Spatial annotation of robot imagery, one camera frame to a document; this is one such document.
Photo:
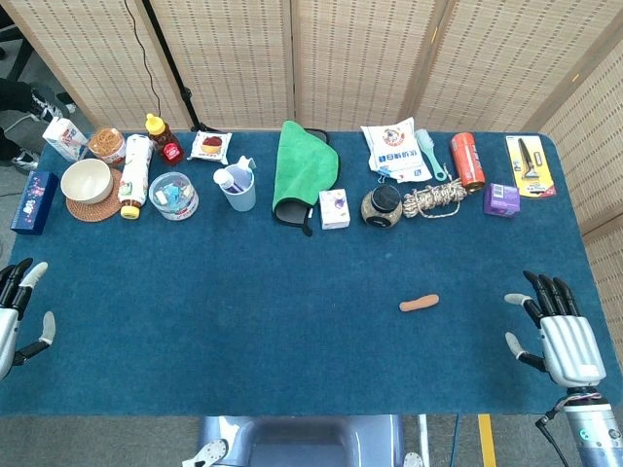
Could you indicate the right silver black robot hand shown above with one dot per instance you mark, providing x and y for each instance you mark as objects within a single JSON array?
[{"x": 572, "y": 348}]

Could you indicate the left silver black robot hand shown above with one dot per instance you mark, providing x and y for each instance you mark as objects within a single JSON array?
[{"x": 9, "y": 335}]

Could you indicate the small sausage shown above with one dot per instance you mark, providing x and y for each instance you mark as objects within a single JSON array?
[{"x": 418, "y": 302}]

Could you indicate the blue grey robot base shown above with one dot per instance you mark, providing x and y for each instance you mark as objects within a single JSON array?
[{"x": 302, "y": 440}]

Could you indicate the white robot base foot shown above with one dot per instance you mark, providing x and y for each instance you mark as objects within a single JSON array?
[
  {"x": 414, "y": 459},
  {"x": 209, "y": 452}
]

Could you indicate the yellow floor tape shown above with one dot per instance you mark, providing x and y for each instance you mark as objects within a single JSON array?
[{"x": 487, "y": 440}]

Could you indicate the dark blue long box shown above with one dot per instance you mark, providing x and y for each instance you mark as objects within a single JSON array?
[{"x": 33, "y": 203}]

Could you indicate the round woven coaster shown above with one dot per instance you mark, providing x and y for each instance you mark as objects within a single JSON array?
[{"x": 90, "y": 210}]

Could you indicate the cream bowl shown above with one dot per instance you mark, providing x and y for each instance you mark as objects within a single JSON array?
[{"x": 86, "y": 181}]

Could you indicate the black white sneaker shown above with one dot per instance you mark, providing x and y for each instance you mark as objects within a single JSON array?
[
  {"x": 24, "y": 160},
  {"x": 46, "y": 106}
]

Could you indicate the razor on yellow card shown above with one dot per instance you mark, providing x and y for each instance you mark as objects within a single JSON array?
[{"x": 529, "y": 165}]

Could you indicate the white milk carton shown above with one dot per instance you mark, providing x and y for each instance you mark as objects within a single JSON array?
[{"x": 63, "y": 138}]

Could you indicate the white drink bottle yellow cap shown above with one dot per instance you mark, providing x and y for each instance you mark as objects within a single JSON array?
[{"x": 135, "y": 172}]

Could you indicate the orange can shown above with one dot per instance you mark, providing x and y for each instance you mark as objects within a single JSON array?
[{"x": 466, "y": 160}]

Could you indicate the clear jar with brown contents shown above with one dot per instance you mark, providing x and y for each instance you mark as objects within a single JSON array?
[{"x": 108, "y": 145}]

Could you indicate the clear round tub of clips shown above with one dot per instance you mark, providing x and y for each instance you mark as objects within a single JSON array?
[{"x": 173, "y": 197}]

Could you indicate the glass jar with black lid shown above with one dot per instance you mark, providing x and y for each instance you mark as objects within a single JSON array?
[{"x": 381, "y": 206}]

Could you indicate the teal brush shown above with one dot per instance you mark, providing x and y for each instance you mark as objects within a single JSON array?
[{"x": 430, "y": 151}]

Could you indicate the honey bottle with yellow cap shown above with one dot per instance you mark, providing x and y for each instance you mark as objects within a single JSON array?
[{"x": 164, "y": 141}]

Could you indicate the white sugar bag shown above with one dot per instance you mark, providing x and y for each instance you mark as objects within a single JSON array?
[{"x": 396, "y": 152}]

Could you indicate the blue felt table cover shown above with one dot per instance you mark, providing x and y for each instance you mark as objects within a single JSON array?
[{"x": 272, "y": 316}]

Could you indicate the white tube with purple label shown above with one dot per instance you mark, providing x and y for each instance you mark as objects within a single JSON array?
[{"x": 226, "y": 180}]

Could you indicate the light blue cup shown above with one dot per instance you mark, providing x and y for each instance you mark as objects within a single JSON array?
[{"x": 241, "y": 195}]

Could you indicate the small white box purple print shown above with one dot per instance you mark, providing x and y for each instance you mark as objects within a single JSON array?
[{"x": 334, "y": 209}]

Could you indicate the wrapped pastry snack pack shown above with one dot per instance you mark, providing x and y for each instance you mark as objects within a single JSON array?
[{"x": 210, "y": 147}]

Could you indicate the light blue toothbrush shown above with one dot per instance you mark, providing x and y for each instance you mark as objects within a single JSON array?
[{"x": 245, "y": 164}]

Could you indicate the black stand pole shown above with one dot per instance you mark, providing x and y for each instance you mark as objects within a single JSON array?
[{"x": 172, "y": 68}]

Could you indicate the green towel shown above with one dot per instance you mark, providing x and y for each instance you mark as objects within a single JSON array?
[{"x": 302, "y": 168}]

